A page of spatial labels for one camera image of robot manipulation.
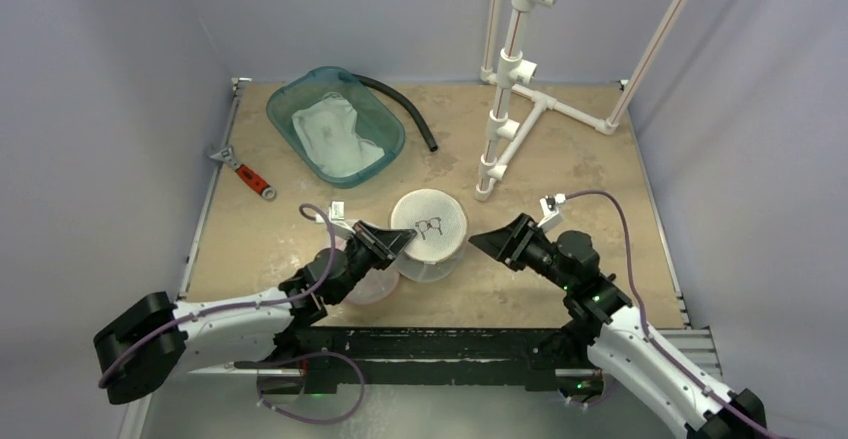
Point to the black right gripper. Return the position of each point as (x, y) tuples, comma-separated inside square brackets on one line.
[(519, 241)]

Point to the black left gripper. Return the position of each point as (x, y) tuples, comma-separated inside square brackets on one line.
[(388, 242)]

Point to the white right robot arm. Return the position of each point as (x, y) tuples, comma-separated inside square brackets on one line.
[(609, 331)]

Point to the pink-trimmed white laundry bag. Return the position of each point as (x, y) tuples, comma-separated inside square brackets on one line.
[(374, 287)]

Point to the white PVC pipe rack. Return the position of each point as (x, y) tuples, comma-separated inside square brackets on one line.
[(516, 107)]

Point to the teal plastic basin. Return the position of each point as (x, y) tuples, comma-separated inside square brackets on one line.
[(375, 121)]

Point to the white cloth in basin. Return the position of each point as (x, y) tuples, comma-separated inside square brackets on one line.
[(327, 134)]

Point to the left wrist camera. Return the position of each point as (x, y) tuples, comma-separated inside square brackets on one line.
[(336, 215)]

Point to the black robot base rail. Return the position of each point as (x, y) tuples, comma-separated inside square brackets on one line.
[(537, 360)]

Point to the red-handled adjustable wrench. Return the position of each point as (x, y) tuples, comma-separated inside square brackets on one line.
[(253, 180)]

